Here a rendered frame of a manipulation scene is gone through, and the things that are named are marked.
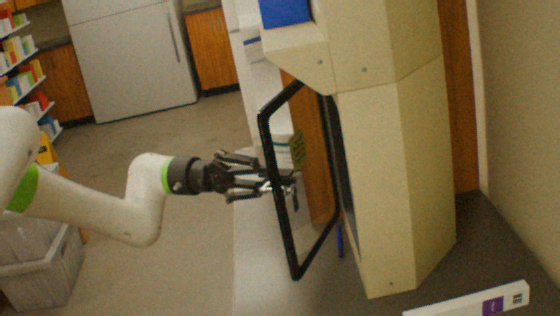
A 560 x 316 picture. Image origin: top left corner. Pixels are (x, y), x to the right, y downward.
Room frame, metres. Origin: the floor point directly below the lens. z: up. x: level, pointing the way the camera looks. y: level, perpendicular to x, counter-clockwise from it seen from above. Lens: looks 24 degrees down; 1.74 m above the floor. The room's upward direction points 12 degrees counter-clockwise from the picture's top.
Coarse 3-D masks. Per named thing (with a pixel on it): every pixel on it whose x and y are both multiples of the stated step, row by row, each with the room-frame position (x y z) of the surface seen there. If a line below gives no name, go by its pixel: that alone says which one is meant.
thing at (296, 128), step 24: (312, 96) 1.25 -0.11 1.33; (288, 120) 1.13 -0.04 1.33; (312, 120) 1.23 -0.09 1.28; (264, 144) 1.03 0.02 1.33; (288, 144) 1.11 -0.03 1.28; (312, 144) 1.21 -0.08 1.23; (288, 168) 1.09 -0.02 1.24; (312, 168) 1.19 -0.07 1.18; (312, 192) 1.17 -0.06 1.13; (312, 216) 1.15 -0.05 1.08; (312, 240) 1.13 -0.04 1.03
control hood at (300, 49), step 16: (272, 32) 1.16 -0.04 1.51; (288, 32) 1.13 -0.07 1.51; (304, 32) 1.10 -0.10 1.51; (320, 32) 1.07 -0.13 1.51; (272, 48) 1.01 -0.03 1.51; (288, 48) 0.99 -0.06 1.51; (304, 48) 0.99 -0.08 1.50; (320, 48) 0.99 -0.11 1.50; (288, 64) 0.99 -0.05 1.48; (304, 64) 0.99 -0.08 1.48; (320, 64) 0.99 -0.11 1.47; (304, 80) 0.99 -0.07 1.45; (320, 80) 0.99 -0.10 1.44
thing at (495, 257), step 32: (480, 192) 1.33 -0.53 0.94; (256, 224) 1.42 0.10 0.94; (480, 224) 1.17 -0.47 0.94; (256, 256) 1.26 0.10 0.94; (320, 256) 1.20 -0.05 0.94; (352, 256) 1.17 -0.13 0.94; (448, 256) 1.08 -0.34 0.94; (480, 256) 1.04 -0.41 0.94; (512, 256) 1.01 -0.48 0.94; (256, 288) 1.12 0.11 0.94; (288, 288) 1.09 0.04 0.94; (320, 288) 1.07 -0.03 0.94; (352, 288) 1.04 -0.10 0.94; (416, 288) 0.99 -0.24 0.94; (448, 288) 0.96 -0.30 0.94; (480, 288) 0.93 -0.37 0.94; (544, 288) 0.87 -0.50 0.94
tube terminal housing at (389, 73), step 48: (336, 0) 0.99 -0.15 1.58; (384, 0) 0.99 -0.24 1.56; (432, 0) 1.11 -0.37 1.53; (336, 48) 0.99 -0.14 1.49; (384, 48) 0.99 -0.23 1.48; (432, 48) 1.09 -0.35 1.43; (336, 96) 1.01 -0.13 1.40; (384, 96) 0.99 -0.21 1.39; (432, 96) 1.08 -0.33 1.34; (384, 144) 0.99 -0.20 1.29; (432, 144) 1.06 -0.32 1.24; (384, 192) 0.99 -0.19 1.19; (432, 192) 1.05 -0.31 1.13; (384, 240) 0.99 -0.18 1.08; (432, 240) 1.04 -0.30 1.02; (384, 288) 0.99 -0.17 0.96
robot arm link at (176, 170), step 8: (176, 160) 1.25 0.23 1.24; (184, 160) 1.24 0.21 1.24; (192, 160) 1.24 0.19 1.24; (168, 168) 1.24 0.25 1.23; (176, 168) 1.23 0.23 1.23; (184, 168) 1.22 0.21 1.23; (168, 176) 1.23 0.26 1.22; (176, 176) 1.22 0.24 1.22; (184, 176) 1.21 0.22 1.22; (168, 184) 1.22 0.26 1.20; (176, 184) 1.21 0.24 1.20; (184, 184) 1.20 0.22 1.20; (176, 192) 1.23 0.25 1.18; (184, 192) 1.21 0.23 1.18; (192, 192) 1.21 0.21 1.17; (200, 192) 1.24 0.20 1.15
